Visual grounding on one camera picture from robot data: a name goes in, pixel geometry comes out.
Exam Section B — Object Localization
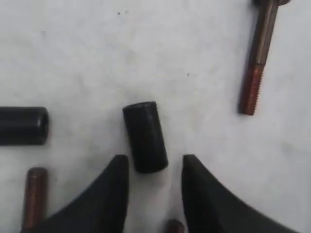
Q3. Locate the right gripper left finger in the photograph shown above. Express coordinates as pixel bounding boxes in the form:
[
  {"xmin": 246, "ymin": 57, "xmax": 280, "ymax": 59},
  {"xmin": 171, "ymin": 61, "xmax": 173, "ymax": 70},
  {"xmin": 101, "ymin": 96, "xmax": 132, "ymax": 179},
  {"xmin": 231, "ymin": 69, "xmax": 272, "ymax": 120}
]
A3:
[{"xmin": 31, "ymin": 154, "xmax": 130, "ymax": 233}]

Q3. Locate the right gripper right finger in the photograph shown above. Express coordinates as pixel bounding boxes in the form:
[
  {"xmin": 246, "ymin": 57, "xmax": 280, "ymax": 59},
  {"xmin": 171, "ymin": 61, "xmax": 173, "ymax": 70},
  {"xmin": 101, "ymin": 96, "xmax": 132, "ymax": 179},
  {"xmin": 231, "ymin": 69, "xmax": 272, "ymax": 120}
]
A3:
[{"xmin": 182, "ymin": 154, "xmax": 301, "ymax": 233}]

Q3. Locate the brown threaded bolt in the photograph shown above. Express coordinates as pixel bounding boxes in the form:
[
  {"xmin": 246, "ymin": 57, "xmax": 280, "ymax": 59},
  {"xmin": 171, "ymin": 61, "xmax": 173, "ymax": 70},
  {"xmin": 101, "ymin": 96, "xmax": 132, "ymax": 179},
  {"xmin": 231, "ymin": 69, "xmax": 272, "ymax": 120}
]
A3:
[
  {"xmin": 21, "ymin": 167, "xmax": 48, "ymax": 233},
  {"xmin": 238, "ymin": 0, "xmax": 292, "ymax": 116}
]

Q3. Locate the black cylindrical sleeve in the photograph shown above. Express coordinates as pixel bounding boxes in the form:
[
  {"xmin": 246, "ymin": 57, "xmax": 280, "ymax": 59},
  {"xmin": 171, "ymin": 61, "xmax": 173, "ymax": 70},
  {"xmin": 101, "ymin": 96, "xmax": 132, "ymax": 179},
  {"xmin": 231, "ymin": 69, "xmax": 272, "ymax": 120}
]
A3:
[
  {"xmin": 0, "ymin": 106, "xmax": 50, "ymax": 146},
  {"xmin": 122, "ymin": 101, "xmax": 169, "ymax": 174}
]

